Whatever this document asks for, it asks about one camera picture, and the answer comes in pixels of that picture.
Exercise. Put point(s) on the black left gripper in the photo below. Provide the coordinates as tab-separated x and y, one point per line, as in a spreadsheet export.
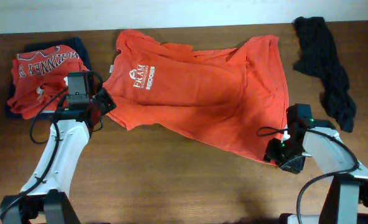
109	104

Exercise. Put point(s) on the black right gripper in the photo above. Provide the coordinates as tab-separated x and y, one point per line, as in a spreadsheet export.
271	152

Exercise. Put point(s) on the orange FRAM t-shirt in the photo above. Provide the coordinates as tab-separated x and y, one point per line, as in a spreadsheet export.
218	97

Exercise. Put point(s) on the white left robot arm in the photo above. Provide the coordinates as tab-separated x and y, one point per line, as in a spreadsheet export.
47	190

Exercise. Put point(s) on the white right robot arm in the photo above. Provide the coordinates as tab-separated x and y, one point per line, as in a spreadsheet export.
305	136

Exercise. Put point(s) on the red printed folded t-shirt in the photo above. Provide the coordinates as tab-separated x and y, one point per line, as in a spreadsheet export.
43	77

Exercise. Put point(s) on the navy folded garment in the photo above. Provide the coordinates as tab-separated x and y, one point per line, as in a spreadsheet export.
81	53

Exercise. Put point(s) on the black crumpled garment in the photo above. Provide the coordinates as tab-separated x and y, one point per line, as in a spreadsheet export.
319	59

